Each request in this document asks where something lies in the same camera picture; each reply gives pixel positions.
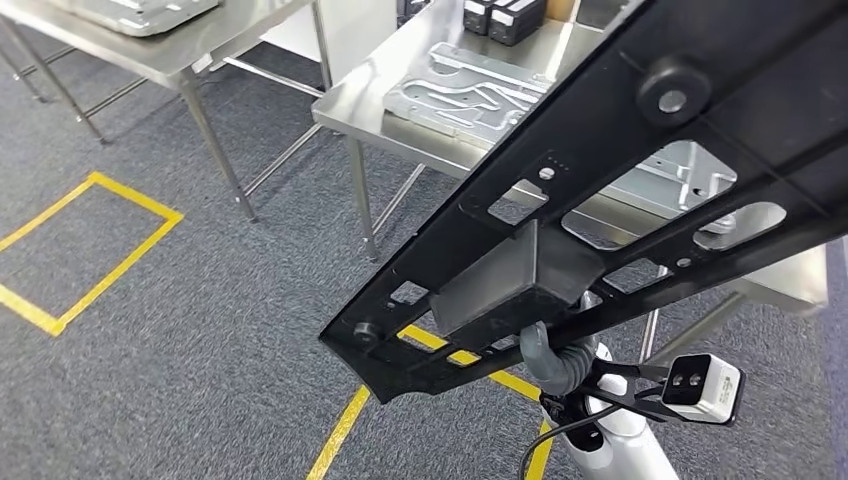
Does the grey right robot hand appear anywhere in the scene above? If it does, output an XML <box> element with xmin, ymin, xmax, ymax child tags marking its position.
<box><xmin>518</xmin><ymin>321</ymin><xmax>559</xmax><ymax>384</ymax></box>

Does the black plastic plate part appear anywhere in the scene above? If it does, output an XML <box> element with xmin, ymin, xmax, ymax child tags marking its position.
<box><xmin>317</xmin><ymin>0</ymin><xmax>848</xmax><ymax>405</ymax></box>

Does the steel workbench table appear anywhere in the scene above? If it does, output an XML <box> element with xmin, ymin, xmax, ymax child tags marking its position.
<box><xmin>311</xmin><ymin>0</ymin><xmax>829</xmax><ymax>362</ymax></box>
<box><xmin>0</xmin><ymin>0</ymin><xmax>333</xmax><ymax>223</ymax></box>

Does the stamped silver metal plate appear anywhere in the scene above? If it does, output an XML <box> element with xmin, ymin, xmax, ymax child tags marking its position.
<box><xmin>46</xmin><ymin>0</ymin><xmax>220</xmax><ymax>38</ymax></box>
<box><xmin>382</xmin><ymin>40</ymin><xmax>740</xmax><ymax>234</ymax></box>

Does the black ribbed box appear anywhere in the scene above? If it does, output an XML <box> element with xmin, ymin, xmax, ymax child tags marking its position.
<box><xmin>462</xmin><ymin>0</ymin><xmax>496</xmax><ymax>36</ymax></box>
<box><xmin>488</xmin><ymin>0</ymin><xmax>549</xmax><ymax>46</ymax></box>

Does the white cabinet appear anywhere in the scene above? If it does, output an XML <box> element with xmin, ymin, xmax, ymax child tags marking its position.
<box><xmin>261</xmin><ymin>0</ymin><xmax>399</xmax><ymax>87</ymax></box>

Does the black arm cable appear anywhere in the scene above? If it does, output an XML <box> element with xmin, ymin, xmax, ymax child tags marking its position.
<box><xmin>518</xmin><ymin>404</ymin><xmax>624</xmax><ymax>480</ymax></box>

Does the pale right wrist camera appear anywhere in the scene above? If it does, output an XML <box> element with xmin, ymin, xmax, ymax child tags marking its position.
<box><xmin>662</xmin><ymin>352</ymin><xmax>747</xmax><ymax>427</ymax></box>

